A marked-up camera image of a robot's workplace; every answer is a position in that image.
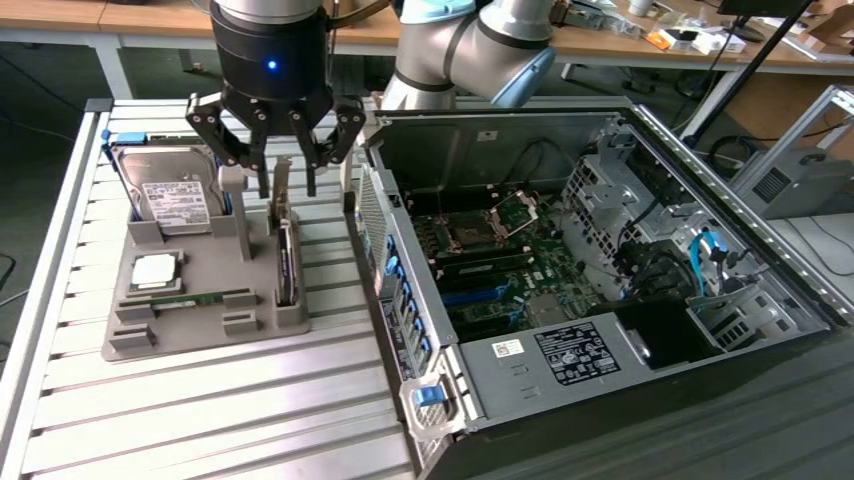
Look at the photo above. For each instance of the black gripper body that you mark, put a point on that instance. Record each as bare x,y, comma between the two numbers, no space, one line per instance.
273,50

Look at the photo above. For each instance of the black graphics card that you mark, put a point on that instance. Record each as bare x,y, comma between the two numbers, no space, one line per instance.
287,260

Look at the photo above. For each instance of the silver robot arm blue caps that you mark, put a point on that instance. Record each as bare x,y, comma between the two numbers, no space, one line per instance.
434,50

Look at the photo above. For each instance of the silver hard disk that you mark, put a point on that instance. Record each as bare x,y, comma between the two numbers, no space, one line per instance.
167,185

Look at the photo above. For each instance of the hard disk drive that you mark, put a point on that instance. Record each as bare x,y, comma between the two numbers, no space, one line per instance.
133,137

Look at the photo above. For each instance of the wooden desk white legs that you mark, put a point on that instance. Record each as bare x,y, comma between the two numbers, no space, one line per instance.
167,20

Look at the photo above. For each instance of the CPU socket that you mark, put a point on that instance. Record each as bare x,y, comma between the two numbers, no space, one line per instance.
470,232

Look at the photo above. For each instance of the silver CPU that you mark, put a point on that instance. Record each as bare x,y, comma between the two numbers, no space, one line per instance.
155,272

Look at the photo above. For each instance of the metal socket cover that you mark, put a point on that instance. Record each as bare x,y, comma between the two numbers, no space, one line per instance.
516,212

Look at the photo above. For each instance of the green RAM stick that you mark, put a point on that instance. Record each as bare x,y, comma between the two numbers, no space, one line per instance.
187,299

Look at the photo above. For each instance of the black RAM stick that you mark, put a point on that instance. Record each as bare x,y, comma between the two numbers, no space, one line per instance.
480,267

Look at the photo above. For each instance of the grey parts rack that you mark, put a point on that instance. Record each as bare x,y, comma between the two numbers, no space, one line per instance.
200,330

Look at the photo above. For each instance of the perforated metal drive cage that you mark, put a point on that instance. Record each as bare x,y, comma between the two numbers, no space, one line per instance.
594,200

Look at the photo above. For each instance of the green motherboard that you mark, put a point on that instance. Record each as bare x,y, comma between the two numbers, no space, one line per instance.
554,265

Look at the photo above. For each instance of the grey metal drive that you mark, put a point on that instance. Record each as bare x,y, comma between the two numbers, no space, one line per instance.
587,15

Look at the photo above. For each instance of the grey chipset heatsink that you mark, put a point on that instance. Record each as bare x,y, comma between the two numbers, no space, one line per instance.
550,309

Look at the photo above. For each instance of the orange box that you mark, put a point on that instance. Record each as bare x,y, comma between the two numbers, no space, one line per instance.
660,39

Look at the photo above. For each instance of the white cup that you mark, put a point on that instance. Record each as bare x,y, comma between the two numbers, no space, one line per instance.
642,6

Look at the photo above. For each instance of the blue case latch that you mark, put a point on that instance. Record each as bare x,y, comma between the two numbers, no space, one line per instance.
427,397

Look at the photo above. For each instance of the grey power supply unit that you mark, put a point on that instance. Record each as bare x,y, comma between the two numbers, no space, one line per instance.
507,380

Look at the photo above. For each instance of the black tripod pole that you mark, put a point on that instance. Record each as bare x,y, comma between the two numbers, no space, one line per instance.
754,65

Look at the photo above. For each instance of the black monitor stand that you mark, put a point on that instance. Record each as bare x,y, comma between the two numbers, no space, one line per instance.
747,32

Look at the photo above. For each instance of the grey metal disk bay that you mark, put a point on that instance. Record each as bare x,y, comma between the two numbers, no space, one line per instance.
741,315

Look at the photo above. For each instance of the cluttered wooden desk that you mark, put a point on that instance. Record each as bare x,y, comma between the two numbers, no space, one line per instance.
794,57

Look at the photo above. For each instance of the grey computer tower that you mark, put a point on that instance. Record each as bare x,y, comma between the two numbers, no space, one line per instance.
807,185

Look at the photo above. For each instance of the open grey PC case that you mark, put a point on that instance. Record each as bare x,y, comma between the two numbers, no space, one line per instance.
667,430

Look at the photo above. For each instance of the aluminium frame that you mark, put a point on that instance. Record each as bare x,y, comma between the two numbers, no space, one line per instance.
823,107

